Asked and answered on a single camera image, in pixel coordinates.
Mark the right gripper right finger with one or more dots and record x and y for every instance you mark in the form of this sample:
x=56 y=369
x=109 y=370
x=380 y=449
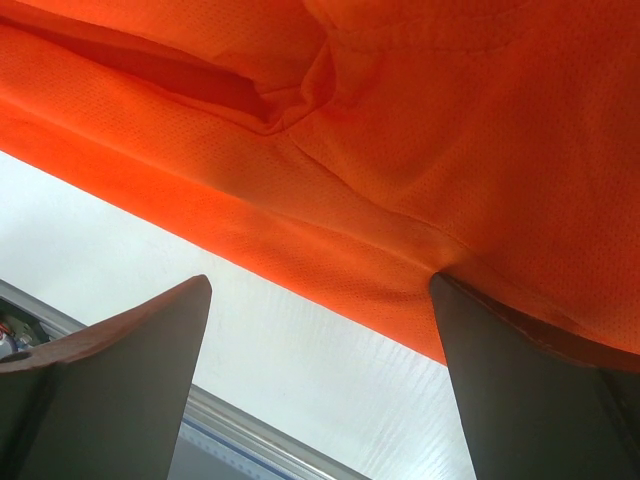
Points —
x=536 y=402

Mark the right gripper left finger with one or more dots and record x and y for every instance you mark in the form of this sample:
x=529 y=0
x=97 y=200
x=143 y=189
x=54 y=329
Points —
x=107 y=401

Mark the orange t shirt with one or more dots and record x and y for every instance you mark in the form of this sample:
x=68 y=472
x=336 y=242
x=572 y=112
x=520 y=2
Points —
x=350 y=150

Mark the aluminium mounting rail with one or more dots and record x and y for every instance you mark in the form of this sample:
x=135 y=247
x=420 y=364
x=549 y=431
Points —
x=203 y=410

